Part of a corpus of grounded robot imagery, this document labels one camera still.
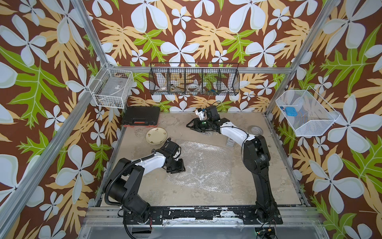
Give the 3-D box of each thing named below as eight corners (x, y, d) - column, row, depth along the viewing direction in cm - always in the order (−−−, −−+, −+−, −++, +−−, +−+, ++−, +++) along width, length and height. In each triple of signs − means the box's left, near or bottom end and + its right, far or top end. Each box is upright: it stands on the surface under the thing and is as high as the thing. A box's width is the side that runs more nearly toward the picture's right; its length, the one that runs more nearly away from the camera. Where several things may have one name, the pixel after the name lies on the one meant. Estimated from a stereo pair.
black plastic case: (120, 128, 113) (117, 123, 108) (127, 110, 125) (124, 105, 120) (157, 128, 113) (156, 123, 108) (160, 110, 125) (159, 105, 120)
